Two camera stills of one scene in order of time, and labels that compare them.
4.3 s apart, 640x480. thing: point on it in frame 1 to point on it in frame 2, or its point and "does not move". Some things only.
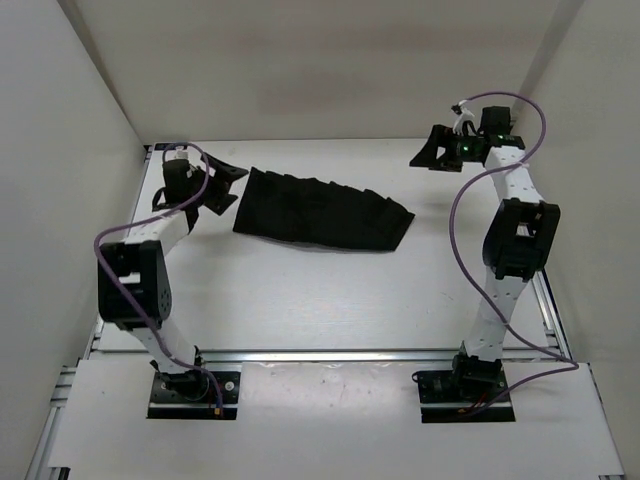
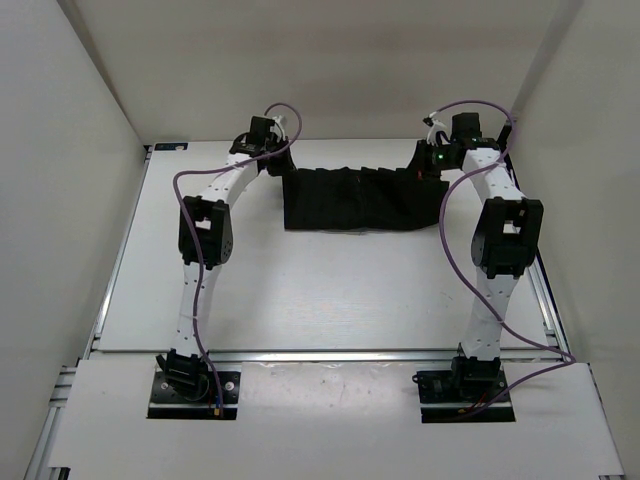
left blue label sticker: (163, 146) does not move
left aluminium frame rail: (39, 468) does not move
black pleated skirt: (308, 211) to (362, 197)
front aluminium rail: (278, 356) does not move
